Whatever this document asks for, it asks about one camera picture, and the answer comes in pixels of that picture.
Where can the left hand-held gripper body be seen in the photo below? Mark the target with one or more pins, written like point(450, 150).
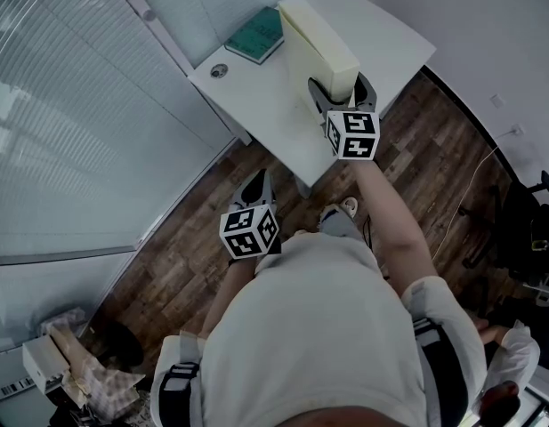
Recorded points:
point(249, 231)

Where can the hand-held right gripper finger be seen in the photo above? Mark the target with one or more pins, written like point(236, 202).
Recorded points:
point(322, 98)
point(366, 96)

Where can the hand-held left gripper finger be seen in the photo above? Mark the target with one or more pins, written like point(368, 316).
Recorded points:
point(266, 194)
point(242, 198)

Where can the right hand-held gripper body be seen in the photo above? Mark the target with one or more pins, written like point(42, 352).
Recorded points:
point(354, 136)

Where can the person's right forearm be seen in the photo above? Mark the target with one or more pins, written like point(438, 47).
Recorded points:
point(389, 225)

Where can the person's left forearm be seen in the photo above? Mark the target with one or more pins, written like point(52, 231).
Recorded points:
point(229, 296)

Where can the white desk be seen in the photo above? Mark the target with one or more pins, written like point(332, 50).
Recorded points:
point(389, 38)

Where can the person's right shoe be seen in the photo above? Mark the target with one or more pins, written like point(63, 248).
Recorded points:
point(349, 205)

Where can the person's right leg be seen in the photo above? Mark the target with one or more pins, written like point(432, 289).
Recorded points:
point(343, 227)

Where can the green book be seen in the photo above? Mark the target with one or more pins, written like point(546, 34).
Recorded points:
point(256, 36)

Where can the person's white shirt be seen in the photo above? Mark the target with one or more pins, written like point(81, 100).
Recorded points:
point(318, 327)

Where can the black bag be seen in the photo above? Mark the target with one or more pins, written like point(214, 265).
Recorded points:
point(120, 345)

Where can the glass partition with blinds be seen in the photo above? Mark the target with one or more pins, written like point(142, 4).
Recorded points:
point(78, 127)

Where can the black office chair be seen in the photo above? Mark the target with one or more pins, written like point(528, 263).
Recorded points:
point(547, 332)
point(519, 225)

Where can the round metal blind knob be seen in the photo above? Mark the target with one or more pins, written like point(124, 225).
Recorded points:
point(148, 14)

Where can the crumpled clear plastic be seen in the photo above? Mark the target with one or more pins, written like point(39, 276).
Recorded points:
point(62, 323)

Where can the bubble wrap sheet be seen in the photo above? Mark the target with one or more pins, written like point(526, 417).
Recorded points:
point(114, 392)

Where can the brown cardboard piece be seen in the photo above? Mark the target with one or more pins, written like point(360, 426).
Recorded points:
point(76, 358)

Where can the small clear bottle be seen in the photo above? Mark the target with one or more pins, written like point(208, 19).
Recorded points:
point(543, 244)

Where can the white plastic object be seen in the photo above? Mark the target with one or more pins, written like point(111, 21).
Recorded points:
point(545, 289)

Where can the white box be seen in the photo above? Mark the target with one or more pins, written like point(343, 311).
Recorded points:
point(40, 365)

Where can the barcode label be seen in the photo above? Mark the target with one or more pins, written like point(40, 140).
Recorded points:
point(11, 389)

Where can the white wall plug socket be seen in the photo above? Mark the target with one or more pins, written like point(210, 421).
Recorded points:
point(516, 130)

